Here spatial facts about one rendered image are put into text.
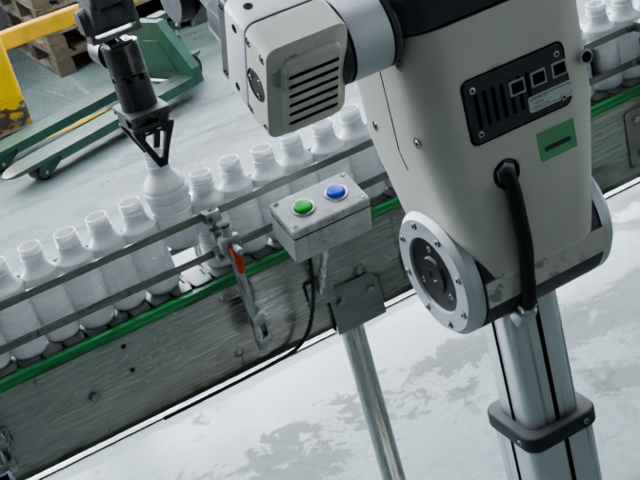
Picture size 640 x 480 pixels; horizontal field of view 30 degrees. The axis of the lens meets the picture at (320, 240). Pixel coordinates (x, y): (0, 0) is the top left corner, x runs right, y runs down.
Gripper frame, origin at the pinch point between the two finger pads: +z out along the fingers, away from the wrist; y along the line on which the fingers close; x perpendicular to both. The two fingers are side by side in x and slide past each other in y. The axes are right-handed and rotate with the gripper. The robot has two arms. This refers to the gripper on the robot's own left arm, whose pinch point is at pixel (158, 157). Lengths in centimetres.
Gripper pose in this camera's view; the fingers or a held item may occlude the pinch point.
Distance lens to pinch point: 191.9
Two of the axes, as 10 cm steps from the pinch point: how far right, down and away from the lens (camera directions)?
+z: 2.5, 8.6, 4.4
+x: 8.6, -4.1, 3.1
